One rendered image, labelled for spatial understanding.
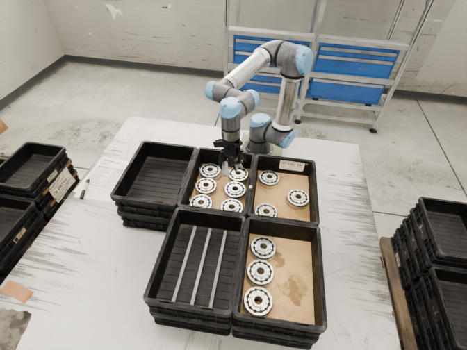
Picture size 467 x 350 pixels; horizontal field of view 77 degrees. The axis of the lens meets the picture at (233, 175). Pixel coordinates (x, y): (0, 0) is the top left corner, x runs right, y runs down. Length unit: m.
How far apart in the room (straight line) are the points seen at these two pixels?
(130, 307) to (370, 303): 0.97
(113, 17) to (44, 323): 3.73
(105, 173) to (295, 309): 1.24
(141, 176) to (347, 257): 1.07
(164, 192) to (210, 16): 2.87
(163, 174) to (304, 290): 0.86
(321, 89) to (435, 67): 1.61
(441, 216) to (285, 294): 1.31
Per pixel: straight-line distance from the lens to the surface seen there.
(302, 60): 1.38
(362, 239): 1.57
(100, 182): 1.78
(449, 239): 2.11
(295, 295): 1.19
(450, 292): 2.05
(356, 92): 3.31
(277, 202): 1.41
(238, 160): 1.19
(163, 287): 1.19
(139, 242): 1.47
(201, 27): 4.05
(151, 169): 1.59
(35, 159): 2.48
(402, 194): 2.97
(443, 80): 4.51
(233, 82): 1.23
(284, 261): 1.24
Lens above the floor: 1.90
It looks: 45 degrees down
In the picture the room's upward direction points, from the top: 2 degrees clockwise
